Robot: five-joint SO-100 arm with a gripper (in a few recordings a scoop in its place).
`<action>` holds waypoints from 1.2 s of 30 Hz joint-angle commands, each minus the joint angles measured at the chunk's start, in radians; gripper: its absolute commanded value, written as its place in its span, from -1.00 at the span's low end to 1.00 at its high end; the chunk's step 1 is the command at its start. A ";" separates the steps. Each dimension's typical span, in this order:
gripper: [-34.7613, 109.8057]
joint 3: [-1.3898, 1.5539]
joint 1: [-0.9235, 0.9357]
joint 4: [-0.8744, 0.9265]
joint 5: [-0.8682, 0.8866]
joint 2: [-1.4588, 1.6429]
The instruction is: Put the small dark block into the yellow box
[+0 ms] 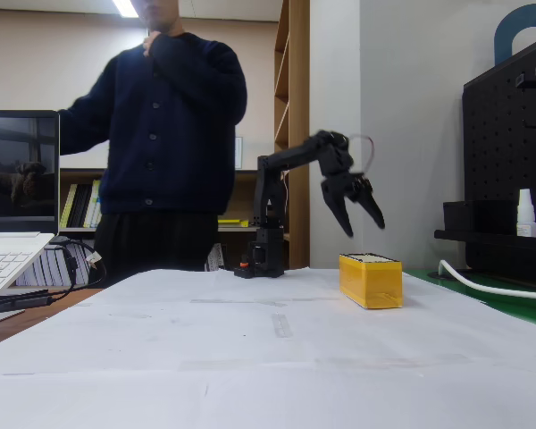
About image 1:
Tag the black pegboard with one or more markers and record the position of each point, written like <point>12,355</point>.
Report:
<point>509,156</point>

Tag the tall wooden bookshelf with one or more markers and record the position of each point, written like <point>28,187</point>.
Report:
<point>297,89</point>

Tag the low wooden bookshelf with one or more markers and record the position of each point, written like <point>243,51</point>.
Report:
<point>80,173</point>

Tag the yellow slim book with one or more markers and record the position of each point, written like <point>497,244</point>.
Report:
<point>68,205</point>

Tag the framed certificate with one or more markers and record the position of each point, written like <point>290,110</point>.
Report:
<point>238,153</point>

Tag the black books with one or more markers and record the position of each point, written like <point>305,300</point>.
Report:
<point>81,205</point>

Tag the white binders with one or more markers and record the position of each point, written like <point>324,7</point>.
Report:
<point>49,268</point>

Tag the yellow flat book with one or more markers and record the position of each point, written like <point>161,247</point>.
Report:
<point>232,221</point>

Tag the green desk mat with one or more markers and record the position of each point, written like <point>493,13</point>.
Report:
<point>509,304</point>

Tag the person's left hand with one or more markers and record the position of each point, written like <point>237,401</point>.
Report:
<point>149,44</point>

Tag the small white bottle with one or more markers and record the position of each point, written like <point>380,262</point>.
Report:
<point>526,214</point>

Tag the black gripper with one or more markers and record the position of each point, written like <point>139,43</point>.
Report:
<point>339,187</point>

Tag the white paper sheets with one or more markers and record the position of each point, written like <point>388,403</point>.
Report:
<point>268,371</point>

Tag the person's right forearm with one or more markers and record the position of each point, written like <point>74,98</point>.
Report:
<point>82,127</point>

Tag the white laptop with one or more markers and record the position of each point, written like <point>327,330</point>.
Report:
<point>9,263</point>

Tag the black pegboard shelf tray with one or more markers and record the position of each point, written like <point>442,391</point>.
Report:
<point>482,239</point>

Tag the white grey books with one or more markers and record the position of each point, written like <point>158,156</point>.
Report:
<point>215,257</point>

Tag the blue arch-shaped sign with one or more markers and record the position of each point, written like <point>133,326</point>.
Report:
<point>505,31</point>

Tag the white blue books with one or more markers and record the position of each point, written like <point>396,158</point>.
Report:
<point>96,203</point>

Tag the black pegboard bracket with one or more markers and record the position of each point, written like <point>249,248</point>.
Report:
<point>533,76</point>

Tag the person's left forearm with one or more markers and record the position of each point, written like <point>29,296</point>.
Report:
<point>205,71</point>

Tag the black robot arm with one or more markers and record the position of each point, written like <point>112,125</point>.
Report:
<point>268,201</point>

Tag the yellow rectangular box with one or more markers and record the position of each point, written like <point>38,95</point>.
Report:
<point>375,283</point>

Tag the black box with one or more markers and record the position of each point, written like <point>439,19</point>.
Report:
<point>478,216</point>

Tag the person in navy cardigan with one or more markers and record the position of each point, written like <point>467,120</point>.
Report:
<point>170,147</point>

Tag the ceiling light panel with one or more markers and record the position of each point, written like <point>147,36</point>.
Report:
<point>125,8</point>

